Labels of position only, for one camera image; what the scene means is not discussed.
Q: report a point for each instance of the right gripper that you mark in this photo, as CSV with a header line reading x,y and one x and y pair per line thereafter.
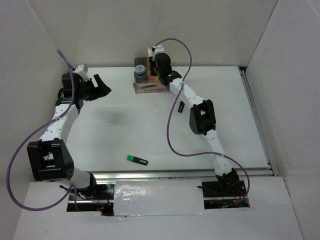
x,y
152,62

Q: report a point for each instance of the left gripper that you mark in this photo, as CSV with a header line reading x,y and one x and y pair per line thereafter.
x,y
101,91

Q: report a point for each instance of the blue tape roll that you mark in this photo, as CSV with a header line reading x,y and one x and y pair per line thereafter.
x,y
140,70

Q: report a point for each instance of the clear red pen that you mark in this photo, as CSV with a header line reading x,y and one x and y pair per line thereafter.
x,y
149,86

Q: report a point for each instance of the red gel pen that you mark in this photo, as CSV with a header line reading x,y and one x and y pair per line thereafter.
x,y
155,90

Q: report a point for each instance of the yellow black highlighter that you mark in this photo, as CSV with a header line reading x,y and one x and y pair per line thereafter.
x,y
181,107

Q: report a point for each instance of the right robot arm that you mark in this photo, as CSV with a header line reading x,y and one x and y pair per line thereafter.
x,y
202,119

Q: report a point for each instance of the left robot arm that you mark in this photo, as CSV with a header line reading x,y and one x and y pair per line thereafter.
x,y
49,157

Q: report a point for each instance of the tan compartment box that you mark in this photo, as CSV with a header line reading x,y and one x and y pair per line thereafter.
x,y
151,74

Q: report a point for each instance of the dark grey compartment box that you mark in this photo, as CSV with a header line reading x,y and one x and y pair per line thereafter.
x,y
141,61

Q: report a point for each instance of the clear plastic organizer tray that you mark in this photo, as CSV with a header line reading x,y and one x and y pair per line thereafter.
x,y
137,88

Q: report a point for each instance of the green black highlighter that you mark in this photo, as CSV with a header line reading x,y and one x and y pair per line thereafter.
x,y
137,160

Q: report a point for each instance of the white cover panel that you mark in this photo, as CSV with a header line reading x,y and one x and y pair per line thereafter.
x,y
158,198

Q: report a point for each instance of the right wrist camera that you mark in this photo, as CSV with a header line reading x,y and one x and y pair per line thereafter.
x,y
156,49

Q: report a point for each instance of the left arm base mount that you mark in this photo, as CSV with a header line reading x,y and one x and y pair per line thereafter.
x,y
93,198

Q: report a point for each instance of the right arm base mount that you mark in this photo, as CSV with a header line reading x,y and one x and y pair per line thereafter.
x,y
215,197

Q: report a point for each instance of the aluminium frame rail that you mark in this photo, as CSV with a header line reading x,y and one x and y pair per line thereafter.
x,y
142,125

